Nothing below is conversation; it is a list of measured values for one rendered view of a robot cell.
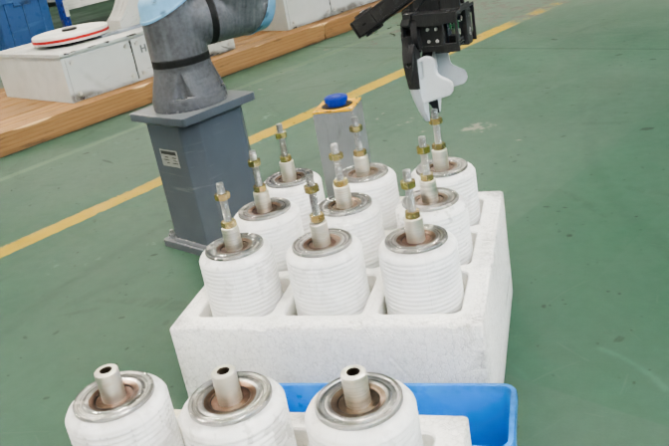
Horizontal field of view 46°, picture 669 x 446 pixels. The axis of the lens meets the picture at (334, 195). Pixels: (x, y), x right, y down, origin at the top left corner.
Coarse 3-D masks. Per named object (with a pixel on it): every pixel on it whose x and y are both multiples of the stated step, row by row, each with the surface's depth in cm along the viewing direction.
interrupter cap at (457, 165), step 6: (432, 162) 117; (450, 162) 116; (456, 162) 115; (462, 162) 115; (420, 168) 115; (432, 168) 115; (450, 168) 114; (456, 168) 113; (462, 168) 112; (438, 174) 111; (444, 174) 111; (450, 174) 111
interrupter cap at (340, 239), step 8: (336, 232) 99; (344, 232) 99; (296, 240) 99; (304, 240) 98; (312, 240) 99; (336, 240) 97; (344, 240) 96; (296, 248) 97; (304, 248) 96; (312, 248) 97; (320, 248) 96; (328, 248) 95; (336, 248) 95; (344, 248) 95; (304, 256) 94; (312, 256) 94; (320, 256) 94
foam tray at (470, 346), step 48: (480, 192) 122; (480, 240) 107; (288, 288) 103; (480, 288) 95; (192, 336) 98; (240, 336) 96; (288, 336) 95; (336, 336) 93; (384, 336) 91; (432, 336) 89; (480, 336) 88; (192, 384) 101
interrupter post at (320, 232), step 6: (324, 222) 96; (312, 228) 96; (318, 228) 95; (324, 228) 96; (312, 234) 96; (318, 234) 96; (324, 234) 96; (318, 240) 96; (324, 240) 96; (330, 240) 97; (318, 246) 96; (324, 246) 96
